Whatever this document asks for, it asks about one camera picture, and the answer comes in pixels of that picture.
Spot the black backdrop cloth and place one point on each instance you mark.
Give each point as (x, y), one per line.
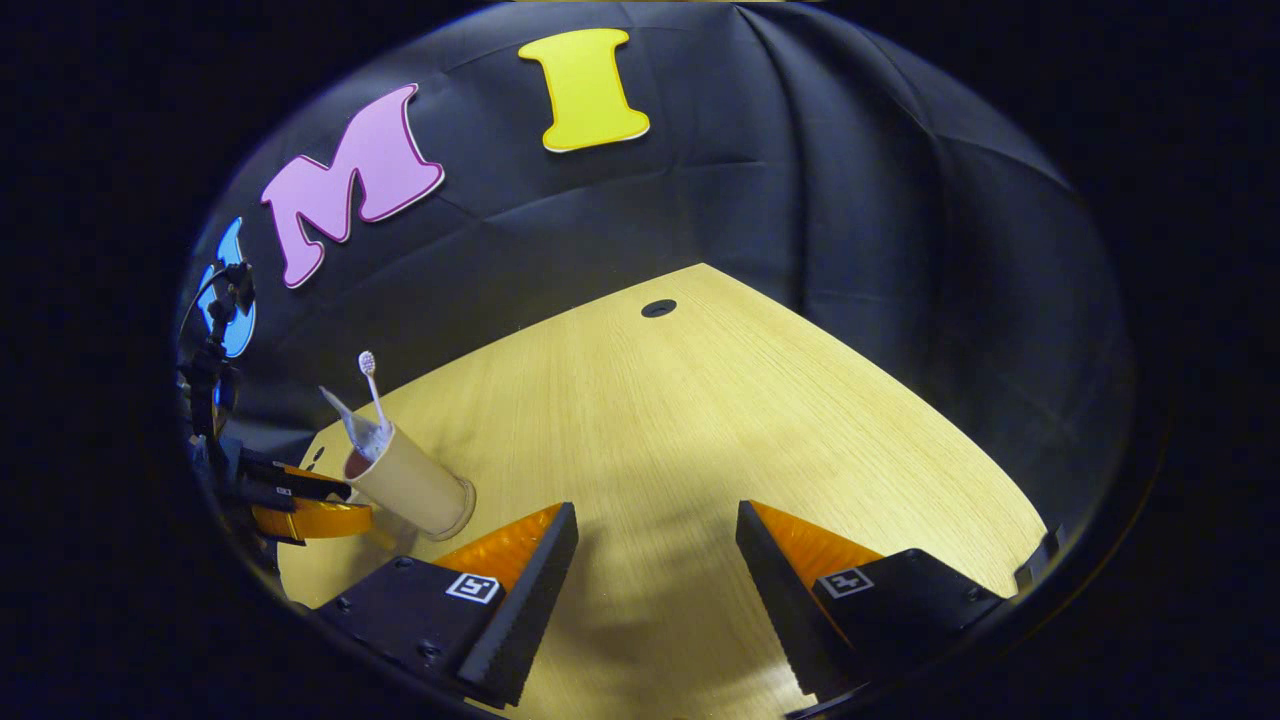
(800, 200)

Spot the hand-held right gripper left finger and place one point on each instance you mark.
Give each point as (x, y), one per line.
(530, 610)

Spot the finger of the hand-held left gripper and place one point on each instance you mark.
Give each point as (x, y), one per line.
(310, 520)
(295, 485)

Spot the wooden desktop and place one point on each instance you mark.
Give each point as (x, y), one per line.
(700, 420)

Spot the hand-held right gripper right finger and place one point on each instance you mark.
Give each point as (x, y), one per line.
(775, 600)

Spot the beige cup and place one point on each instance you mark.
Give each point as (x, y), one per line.
(415, 485)

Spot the white toothpaste tube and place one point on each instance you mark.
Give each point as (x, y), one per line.
(355, 428)

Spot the pale purple toothbrush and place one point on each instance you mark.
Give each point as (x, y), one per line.
(372, 395)

